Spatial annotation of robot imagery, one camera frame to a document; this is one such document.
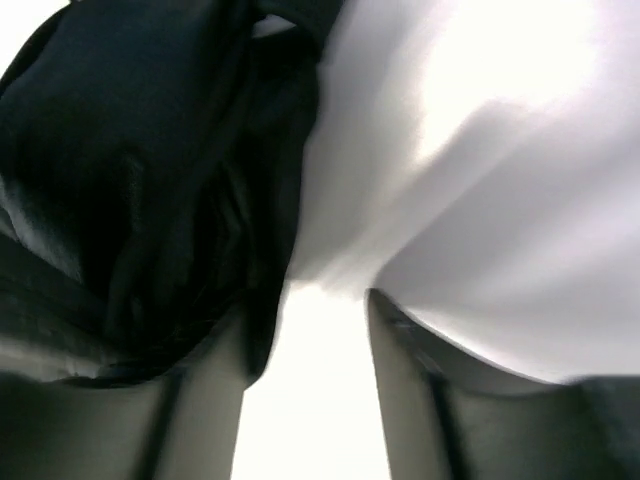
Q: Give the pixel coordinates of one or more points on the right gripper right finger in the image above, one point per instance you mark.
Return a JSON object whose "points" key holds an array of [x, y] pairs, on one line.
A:
{"points": [[449, 415]]}

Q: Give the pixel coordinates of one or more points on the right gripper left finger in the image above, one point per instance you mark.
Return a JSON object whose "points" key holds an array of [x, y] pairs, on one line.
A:
{"points": [[180, 426]]}

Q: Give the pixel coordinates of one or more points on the black bra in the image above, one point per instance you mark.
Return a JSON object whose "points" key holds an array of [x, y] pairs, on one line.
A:
{"points": [[151, 163]]}

